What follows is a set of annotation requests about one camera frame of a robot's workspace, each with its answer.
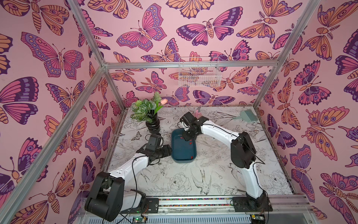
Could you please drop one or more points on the white wire basket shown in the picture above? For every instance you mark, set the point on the white wire basket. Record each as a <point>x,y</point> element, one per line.
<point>199,74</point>

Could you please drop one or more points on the aluminium frame post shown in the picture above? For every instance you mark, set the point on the aluminium frame post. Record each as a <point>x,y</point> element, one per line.
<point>299,27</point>

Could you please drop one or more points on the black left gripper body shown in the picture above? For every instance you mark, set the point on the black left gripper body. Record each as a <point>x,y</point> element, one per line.
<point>162,152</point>

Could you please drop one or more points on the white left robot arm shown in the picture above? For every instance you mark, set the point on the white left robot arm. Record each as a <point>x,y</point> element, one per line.
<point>116,192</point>

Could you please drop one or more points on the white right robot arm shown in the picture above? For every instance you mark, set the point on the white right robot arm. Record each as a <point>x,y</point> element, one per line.
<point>242,150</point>

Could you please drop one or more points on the black vase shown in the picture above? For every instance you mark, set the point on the black vase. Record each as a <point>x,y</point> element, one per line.
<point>154,126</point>

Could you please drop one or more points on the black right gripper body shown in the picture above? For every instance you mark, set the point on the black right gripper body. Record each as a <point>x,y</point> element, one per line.
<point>187,134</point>

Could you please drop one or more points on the green artificial plant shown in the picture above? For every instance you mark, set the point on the green artificial plant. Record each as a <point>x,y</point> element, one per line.
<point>146,110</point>

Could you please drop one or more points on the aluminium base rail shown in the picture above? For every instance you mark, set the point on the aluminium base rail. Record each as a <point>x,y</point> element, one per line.
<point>283,209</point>

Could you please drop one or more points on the teal storage box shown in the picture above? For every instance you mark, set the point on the teal storage box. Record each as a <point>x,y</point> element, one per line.
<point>182,151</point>

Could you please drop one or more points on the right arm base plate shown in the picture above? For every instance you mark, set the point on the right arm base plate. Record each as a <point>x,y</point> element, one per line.
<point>250,204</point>

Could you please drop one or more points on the pink spray bottle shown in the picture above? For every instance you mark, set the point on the pink spray bottle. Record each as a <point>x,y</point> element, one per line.
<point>197,113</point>

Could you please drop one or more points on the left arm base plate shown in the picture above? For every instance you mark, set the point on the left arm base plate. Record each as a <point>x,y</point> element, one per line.
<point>146,205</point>

